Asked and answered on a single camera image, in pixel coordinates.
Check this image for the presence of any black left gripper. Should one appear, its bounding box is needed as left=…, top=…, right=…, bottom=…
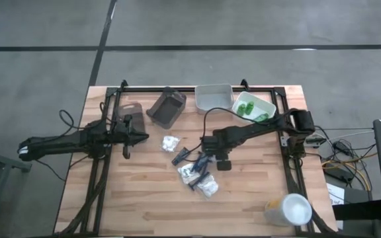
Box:
left=110, top=114, right=150, bottom=160

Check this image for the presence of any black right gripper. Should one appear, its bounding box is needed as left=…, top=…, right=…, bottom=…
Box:
left=198, top=130, right=234, bottom=172

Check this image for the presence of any dark blue toiletry tube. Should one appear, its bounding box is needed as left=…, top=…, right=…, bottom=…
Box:
left=171, top=147, right=192, bottom=167

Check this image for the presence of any transparent grey plastic bin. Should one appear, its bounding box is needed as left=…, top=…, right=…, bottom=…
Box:
left=116, top=102, right=146, bottom=135

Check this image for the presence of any dark grey plastic bin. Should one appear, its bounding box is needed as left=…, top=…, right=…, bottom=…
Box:
left=145, top=86, right=188, bottom=130

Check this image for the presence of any light grey plastic bin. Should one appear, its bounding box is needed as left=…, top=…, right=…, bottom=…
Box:
left=194, top=83, right=235, bottom=115

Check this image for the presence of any white plastic bin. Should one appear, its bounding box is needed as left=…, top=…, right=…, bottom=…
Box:
left=231, top=91, right=277, bottom=124

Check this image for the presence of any black power adapter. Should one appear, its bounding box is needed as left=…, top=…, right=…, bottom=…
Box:
left=323, top=163, right=355, bottom=184

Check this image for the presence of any white paper sheet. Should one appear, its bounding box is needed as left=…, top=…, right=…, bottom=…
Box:
left=325, top=182, right=345, bottom=206

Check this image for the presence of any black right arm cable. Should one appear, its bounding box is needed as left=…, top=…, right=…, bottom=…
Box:
left=202, top=106, right=279, bottom=141

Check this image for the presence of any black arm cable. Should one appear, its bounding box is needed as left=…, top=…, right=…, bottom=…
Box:
left=58, top=109, right=89, bottom=131
left=202, top=106, right=279, bottom=141

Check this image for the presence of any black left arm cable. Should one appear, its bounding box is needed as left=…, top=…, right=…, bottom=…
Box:
left=58, top=109, right=89, bottom=131

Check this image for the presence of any black aluminium table frame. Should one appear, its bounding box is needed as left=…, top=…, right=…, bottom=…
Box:
left=54, top=78, right=337, bottom=237

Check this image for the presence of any yellow cable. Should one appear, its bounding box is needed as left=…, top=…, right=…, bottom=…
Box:
left=320, top=151, right=379, bottom=192

